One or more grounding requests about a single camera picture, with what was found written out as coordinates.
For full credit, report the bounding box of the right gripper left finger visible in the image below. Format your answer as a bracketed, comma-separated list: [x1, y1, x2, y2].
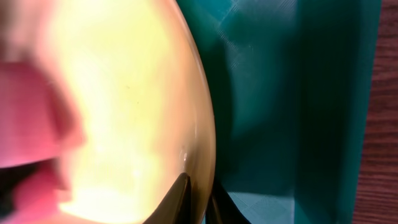
[143, 173, 192, 224]

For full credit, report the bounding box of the yellow-green plate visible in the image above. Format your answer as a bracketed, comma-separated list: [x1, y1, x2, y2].
[40, 0, 216, 223]

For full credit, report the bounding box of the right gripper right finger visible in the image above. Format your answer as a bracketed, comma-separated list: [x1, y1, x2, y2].
[205, 179, 251, 224]

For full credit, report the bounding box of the teal plastic serving tray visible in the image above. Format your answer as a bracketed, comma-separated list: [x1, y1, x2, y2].
[178, 0, 381, 223]

